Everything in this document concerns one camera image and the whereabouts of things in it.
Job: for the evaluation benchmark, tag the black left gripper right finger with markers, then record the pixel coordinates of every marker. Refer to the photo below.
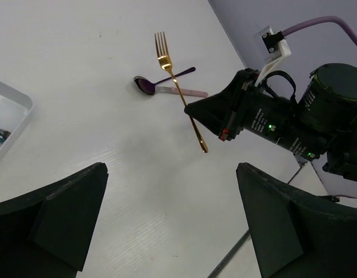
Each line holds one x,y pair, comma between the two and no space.
295,233

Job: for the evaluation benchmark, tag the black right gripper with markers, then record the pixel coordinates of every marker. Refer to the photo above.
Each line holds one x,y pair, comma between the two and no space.
245,105

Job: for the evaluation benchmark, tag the white cutlery tray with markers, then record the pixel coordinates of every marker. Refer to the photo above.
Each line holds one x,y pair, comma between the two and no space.
15,112

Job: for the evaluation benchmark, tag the gold spoon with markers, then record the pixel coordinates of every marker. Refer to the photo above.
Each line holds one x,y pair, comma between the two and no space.
166,64

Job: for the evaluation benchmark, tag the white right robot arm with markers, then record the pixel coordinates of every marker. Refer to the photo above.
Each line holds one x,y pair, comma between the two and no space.
322,122

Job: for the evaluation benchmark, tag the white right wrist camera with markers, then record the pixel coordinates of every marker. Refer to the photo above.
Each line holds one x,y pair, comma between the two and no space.
274,48

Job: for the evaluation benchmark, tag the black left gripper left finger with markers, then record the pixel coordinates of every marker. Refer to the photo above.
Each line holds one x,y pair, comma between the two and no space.
47,232

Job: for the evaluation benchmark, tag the purple spoon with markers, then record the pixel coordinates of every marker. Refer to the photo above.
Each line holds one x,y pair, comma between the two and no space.
149,88

